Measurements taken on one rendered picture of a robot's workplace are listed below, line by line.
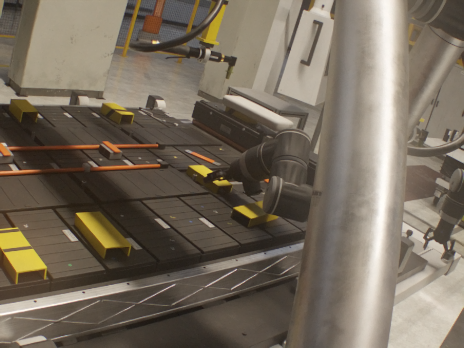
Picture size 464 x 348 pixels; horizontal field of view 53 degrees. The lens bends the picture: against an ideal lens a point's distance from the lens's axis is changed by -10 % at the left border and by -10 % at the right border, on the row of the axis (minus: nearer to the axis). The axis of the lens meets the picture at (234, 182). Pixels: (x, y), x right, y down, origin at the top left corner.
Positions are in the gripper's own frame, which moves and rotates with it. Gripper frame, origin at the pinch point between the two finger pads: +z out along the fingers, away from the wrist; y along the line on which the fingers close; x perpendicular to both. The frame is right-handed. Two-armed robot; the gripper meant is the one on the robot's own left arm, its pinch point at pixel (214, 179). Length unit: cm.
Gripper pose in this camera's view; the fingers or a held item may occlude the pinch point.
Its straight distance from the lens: 174.9
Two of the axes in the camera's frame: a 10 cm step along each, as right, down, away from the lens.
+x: 2.1, 9.7, -1.3
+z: -7.0, 2.5, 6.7
